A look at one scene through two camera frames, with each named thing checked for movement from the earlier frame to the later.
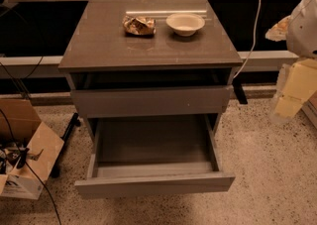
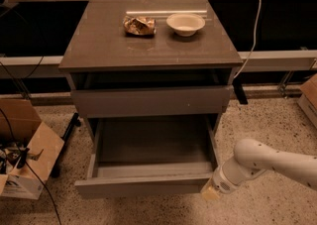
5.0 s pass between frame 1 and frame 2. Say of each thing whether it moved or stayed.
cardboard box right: stayed
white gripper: moved
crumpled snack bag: stayed
